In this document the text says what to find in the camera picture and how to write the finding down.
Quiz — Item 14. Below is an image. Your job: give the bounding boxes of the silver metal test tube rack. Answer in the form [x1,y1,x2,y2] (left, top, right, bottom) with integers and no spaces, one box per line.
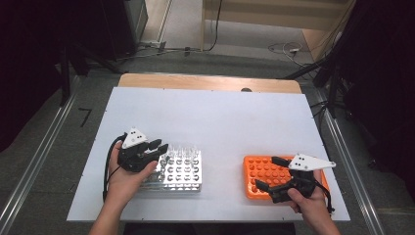
[139,148,204,194]

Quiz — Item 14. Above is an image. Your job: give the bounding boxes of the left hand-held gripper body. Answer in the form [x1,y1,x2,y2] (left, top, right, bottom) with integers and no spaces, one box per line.
[116,127,161,173]

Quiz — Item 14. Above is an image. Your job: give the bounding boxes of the metal floor rail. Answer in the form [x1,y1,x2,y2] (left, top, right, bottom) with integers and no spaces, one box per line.
[316,90,388,235]
[0,75,82,235]

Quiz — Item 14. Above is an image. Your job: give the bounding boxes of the light wooden furniture frame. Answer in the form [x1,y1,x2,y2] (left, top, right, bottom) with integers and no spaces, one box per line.
[200,0,357,63]

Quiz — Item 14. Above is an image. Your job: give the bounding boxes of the person's left hand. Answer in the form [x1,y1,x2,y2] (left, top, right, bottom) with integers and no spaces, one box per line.
[106,141,160,202]

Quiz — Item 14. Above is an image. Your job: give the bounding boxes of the black hanging cable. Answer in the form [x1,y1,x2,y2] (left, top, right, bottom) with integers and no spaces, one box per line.
[205,0,224,53]

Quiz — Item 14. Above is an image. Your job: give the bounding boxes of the group of clear test tubes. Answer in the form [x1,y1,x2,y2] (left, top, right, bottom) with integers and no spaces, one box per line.
[166,144,201,162]

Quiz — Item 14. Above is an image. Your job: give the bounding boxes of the person's right hand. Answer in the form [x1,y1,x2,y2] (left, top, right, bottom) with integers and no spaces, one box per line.
[287,170,329,218]

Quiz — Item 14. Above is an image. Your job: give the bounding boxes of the black stand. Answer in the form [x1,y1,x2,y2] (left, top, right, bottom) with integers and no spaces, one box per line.
[58,40,126,108]
[283,48,348,119]

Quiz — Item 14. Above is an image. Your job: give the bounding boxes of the white floor cable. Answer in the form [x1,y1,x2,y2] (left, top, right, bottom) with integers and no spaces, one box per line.
[268,41,315,68]

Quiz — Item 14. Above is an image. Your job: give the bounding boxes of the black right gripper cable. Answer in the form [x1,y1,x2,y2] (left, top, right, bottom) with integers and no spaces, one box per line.
[313,179,336,213]

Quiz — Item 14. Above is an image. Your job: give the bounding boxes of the black curtain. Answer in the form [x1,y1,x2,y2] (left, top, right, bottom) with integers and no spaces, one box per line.
[0,0,109,153]
[326,0,415,197]

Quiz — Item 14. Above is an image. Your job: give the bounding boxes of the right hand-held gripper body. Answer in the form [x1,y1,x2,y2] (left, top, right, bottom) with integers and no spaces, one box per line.
[268,153,337,204]

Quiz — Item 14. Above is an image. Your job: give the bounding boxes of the person's dark clothing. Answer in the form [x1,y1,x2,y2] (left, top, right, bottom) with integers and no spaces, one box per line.
[124,222,307,235]

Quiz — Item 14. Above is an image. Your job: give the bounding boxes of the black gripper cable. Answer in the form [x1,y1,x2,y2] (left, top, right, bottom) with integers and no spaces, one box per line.
[102,132,129,202]
[313,179,336,213]

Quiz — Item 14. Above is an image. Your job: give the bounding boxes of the grey floor cables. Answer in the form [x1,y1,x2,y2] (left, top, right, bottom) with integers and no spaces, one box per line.
[118,39,204,63]

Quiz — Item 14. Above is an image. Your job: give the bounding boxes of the dark cabinet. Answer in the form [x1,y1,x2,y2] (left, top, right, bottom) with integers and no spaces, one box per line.
[99,0,149,62]

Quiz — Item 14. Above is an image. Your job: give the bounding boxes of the orange plastic test tube rack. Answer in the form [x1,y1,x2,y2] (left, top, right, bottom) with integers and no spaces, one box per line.
[243,155,331,201]

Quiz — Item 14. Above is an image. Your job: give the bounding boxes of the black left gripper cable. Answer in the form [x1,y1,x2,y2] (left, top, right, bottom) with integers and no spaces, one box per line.
[102,132,129,202]

